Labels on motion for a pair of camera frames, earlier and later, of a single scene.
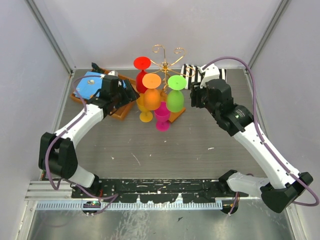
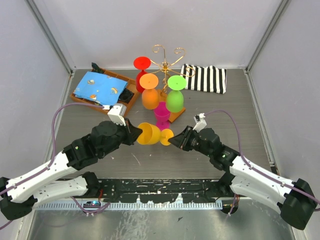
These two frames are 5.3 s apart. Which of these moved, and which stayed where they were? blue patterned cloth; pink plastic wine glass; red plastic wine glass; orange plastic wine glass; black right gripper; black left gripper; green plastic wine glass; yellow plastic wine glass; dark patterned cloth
Moved: black right gripper; yellow plastic wine glass; black left gripper
Stayed: red plastic wine glass; green plastic wine glass; orange plastic wine glass; dark patterned cloth; blue patterned cloth; pink plastic wine glass
